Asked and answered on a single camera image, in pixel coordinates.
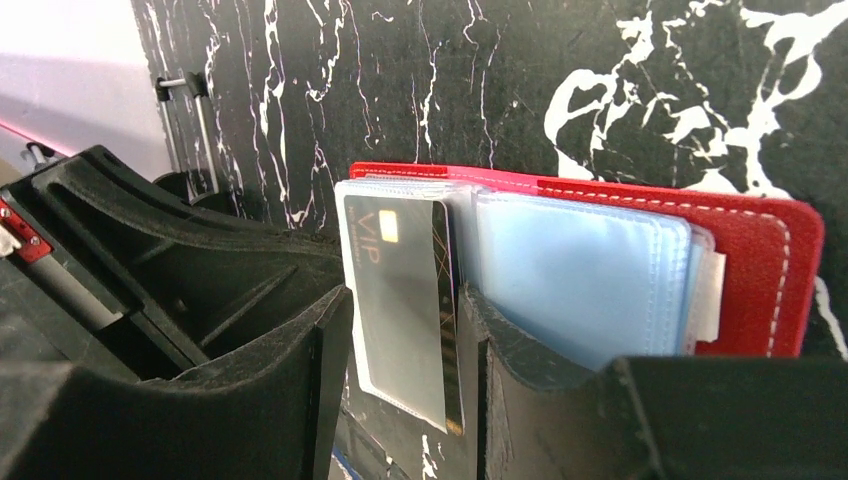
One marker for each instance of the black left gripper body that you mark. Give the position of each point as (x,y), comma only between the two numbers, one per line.
(46,285)

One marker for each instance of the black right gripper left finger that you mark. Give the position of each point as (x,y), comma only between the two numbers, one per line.
(267,410)

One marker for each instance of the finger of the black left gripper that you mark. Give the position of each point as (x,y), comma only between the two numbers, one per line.
(202,283)

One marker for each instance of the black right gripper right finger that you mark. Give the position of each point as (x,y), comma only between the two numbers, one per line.
(541,416)

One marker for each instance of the red leather card holder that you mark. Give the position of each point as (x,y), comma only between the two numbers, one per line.
(596,270)

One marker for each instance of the black VIP card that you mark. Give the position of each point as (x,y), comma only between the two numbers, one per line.
(399,265)

